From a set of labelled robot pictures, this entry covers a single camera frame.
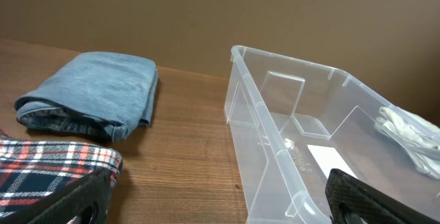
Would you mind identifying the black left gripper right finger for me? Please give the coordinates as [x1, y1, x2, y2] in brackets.
[325, 168, 439, 224]

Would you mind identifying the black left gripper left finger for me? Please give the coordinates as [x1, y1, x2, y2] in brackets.
[1, 168, 111, 224]

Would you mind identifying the red plaid cloth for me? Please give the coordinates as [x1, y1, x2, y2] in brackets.
[1, 132, 123, 219]

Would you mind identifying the cream cloth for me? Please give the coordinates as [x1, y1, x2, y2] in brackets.
[374, 107, 439, 180]

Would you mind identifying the white paper label in bin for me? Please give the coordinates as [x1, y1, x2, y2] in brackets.
[307, 145, 357, 179]

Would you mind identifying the clear plastic storage bin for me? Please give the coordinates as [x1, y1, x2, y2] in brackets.
[224, 45, 439, 223]

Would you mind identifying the folded blue denim cloth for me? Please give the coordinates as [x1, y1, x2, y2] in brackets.
[14, 52, 158, 142]

